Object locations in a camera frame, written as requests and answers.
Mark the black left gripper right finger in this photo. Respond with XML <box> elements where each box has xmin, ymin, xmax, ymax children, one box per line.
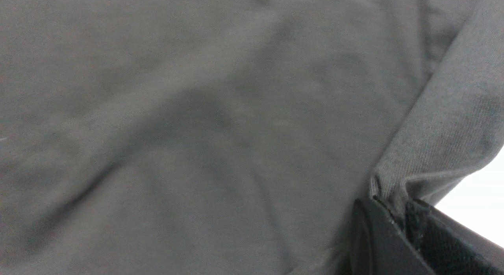
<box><xmin>406</xmin><ymin>199</ymin><xmax>504</xmax><ymax>275</ymax></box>

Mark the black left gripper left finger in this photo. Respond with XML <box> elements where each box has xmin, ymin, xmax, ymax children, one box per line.
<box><xmin>350</xmin><ymin>198</ymin><xmax>434</xmax><ymax>275</ymax></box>

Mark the dark gray long-sleeved shirt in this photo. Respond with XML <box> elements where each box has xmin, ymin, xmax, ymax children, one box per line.
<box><xmin>1</xmin><ymin>0</ymin><xmax>503</xmax><ymax>275</ymax></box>

